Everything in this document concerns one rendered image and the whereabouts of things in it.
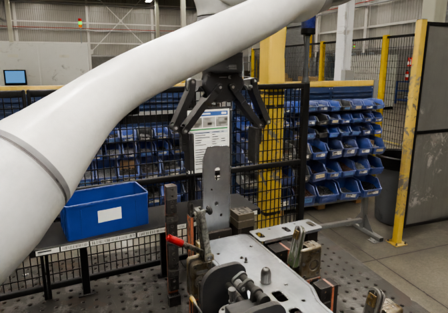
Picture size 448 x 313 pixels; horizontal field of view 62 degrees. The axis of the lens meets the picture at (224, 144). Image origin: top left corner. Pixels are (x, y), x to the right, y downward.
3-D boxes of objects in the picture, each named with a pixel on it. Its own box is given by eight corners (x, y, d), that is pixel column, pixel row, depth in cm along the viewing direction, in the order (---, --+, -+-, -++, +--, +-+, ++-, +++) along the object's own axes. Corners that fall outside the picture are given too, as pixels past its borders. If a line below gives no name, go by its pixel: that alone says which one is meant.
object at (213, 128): (231, 171, 178) (231, 105, 171) (186, 176, 168) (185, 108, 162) (229, 169, 179) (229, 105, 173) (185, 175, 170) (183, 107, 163)
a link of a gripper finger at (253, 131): (248, 126, 75) (251, 125, 75) (247, 159, 76) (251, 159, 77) (255, 128, 72) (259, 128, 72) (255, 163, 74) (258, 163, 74)
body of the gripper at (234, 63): (209, 49, 63) (209, 105, 65) (253, 50, 66) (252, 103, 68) (193, 51, 69) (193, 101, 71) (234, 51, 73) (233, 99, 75)
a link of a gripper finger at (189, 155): (193, 133, 67) (189, 133, 67) (193, 171, 68) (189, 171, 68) (187, 130, 69) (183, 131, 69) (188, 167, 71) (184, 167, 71)
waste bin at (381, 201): (431, 224, 391) (439, 157, 375) (393, 231, 374) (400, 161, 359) (395, 207, 437) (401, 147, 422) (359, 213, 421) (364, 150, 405)
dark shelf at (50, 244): (261, 214, 163) (261, 208, 162) (29, 259, 125) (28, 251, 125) (238, 198, 182) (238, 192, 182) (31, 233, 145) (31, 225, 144)
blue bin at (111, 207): (150, 223, 146) (149, 191, 144) (67, 242, 131) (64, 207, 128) (137, 209, 160) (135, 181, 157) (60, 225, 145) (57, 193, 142)
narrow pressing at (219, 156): (230, 227, 150) (230, 144, 143) (203, 233, 145) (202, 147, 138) (229, 227, 150) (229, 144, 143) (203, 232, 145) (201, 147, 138)
